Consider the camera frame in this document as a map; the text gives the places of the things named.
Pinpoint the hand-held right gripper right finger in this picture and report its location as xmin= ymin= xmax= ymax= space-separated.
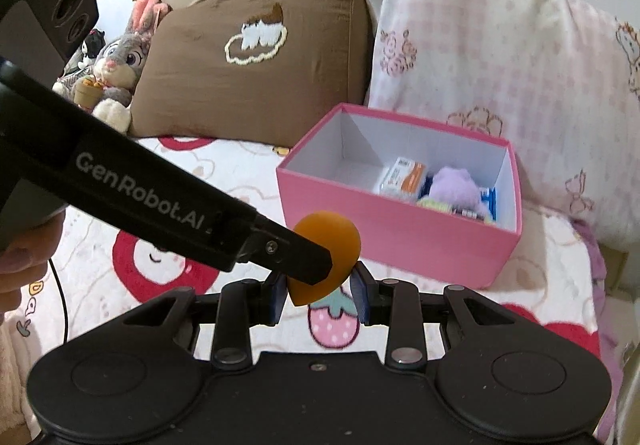
xmin=350 ymin=262 xmax=543 ymax=370

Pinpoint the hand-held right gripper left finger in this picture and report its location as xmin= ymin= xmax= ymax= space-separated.
xmin=122 ymin=272 xmax=291 ymax=371

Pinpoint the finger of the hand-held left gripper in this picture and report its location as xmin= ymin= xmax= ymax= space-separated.
xmin=244 ymin=211 xmax=335 ymax=287

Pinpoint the orange makeup sponge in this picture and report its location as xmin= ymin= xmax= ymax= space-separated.
xmin=287 ymin=211 xmax=362 ymax=308

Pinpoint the pink cardboard box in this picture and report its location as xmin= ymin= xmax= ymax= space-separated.
xmin=276 ymin=102 xmax=523 ymax=290

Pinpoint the clear box with orange label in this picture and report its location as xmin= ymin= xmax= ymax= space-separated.
xmin=378 ymin=156 xmax=432 ymax=198

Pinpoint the purple plush toy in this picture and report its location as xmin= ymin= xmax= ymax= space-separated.
xmin=430 ymin=166 xmax=488 ymax=216

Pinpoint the blue wet wipes pack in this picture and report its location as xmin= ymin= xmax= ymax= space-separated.
xmin=479 ymin=187 xmax=499 ymax=224

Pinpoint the person's left hand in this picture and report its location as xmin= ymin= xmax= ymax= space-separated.
xmin=0 ymin=207 xmax=66 ymax=316

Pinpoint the bear printed blanket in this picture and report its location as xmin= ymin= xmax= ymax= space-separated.
xmin=0 ymin=135 xmax=621 ymax=426

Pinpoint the grey rabbit plush toy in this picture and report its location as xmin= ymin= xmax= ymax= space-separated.
xmin=52 ymin=0 xmax=161 ymax=133

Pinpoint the black white plush toy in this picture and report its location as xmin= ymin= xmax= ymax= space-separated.
xmin=77 ymin=27 xmax=107 ymax=72

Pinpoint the brown pillow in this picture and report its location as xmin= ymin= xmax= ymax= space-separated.
xmin=127 ymin=0 xmax=373 ymax=148

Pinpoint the beige fluffy blanket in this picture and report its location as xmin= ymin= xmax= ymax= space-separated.
xmin=0 ymin=315 xmax=33 ymax=431

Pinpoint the pink floral pillow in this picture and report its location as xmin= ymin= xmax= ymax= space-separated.
xmin=355 ymin=0 xmax=640 ymax=251

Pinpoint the golden curtain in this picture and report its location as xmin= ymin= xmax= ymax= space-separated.
xmin=612 ymin=345 xmax=640 ymax=445

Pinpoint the black cable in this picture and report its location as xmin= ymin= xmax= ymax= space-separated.
xmin=47 ymin=259 xmax=72 ymax=347

